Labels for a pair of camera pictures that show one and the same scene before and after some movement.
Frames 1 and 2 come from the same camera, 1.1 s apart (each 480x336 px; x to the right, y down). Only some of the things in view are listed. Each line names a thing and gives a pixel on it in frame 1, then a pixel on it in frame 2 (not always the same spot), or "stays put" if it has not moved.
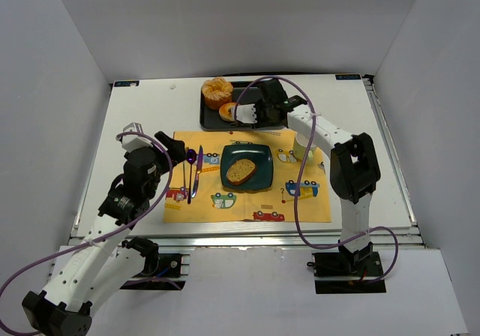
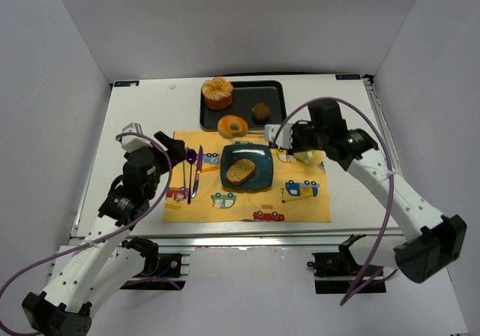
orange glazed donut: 226,111 to 232,127
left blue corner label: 133,83 stays put
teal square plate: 259,154 stays put
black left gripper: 171,150 stays put
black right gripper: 260,112 to 297,138
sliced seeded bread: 240,171 stays put
